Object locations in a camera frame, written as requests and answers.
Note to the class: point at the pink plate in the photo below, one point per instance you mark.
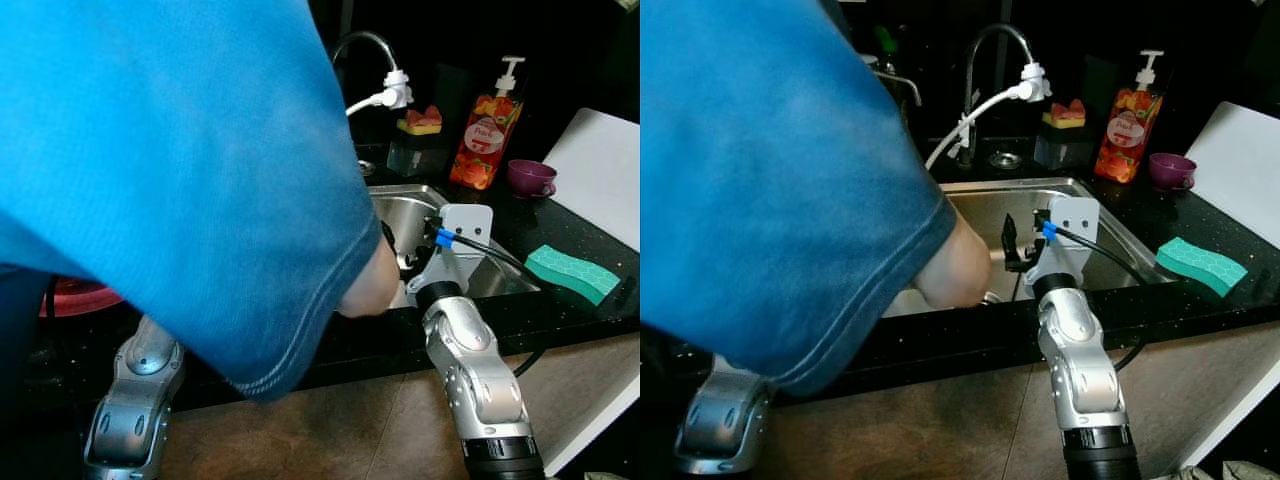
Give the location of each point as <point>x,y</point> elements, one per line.
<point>80,298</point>

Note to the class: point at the person's bare forearm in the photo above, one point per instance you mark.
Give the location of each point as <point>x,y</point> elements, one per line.
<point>955,270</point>
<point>372,285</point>

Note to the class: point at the stainless steel sink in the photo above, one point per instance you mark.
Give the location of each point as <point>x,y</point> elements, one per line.
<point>980,200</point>
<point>400,205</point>

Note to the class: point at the round metal counter hole cover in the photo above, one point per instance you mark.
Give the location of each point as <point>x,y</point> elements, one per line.
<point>366,167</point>
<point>1003,160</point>

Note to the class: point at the dark sponge holder box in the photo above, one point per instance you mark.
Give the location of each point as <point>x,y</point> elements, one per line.
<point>415,155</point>
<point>1060,148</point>

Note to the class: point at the peach soap pump bottle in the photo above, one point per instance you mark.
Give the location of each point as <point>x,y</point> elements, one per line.
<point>1125,135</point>
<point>485,140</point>

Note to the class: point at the purple cup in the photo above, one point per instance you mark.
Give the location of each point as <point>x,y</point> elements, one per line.
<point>528,178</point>
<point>1168,172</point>

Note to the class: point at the pink and yellow sponge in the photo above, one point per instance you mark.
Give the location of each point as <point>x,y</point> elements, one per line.
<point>1065,115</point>
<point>420,122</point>

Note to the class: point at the green sponge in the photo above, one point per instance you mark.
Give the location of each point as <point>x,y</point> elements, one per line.
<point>1200,265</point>
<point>570,272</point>

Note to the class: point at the white faucet diverter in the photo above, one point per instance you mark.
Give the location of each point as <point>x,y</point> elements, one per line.
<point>1035,82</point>
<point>398,90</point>

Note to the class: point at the curved chrome faucet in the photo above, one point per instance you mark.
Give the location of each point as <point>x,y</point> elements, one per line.
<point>971,90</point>
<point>365,35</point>

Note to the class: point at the white cutting board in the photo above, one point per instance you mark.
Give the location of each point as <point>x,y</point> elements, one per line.
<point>600,170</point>
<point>1240,165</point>

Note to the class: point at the grey water filter canister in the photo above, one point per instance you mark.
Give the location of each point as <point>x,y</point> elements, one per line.
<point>900,78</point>

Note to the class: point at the green capped oil bottle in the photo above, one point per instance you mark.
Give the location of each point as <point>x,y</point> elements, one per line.
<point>885,42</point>

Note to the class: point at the person in blue shirt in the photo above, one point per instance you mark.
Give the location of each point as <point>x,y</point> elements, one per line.
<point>780,150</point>
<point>180,150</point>

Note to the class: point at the olive crumpled fabric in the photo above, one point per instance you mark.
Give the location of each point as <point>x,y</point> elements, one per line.
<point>1225,472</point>
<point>610,476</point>

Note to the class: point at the pale grey right wrist camera mount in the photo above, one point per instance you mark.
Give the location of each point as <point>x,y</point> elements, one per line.
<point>470,222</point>
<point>1080,215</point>

